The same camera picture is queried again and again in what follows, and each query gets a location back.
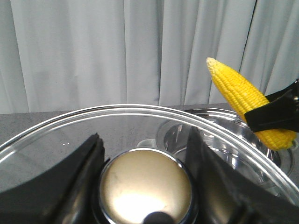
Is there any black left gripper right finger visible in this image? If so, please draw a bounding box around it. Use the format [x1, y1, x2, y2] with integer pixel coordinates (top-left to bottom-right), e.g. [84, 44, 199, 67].
[185, 127, 299, 224]

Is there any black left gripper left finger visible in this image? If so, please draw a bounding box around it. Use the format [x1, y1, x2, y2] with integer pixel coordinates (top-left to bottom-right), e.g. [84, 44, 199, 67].
[0, 134, 105, 224]

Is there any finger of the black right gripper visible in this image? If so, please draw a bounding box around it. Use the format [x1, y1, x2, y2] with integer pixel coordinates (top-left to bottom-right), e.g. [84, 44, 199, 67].
[244, 79, 299, 132]

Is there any yellow corn cob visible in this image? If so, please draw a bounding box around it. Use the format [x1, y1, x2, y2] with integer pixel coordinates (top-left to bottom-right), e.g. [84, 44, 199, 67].
[206, 57, 297, 151]

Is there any glass pot lid with knob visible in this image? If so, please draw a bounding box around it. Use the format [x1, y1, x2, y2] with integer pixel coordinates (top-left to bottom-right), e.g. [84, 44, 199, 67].
[0, 105, 299, 224]

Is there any pale green electric cooking pot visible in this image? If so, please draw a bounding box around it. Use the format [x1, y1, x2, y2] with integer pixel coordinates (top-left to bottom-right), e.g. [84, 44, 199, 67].
[156, 108, 298, 188]

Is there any white curtain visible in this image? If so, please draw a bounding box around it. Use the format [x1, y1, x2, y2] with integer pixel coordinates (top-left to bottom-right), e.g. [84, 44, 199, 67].
[0, 0, 299, 113]

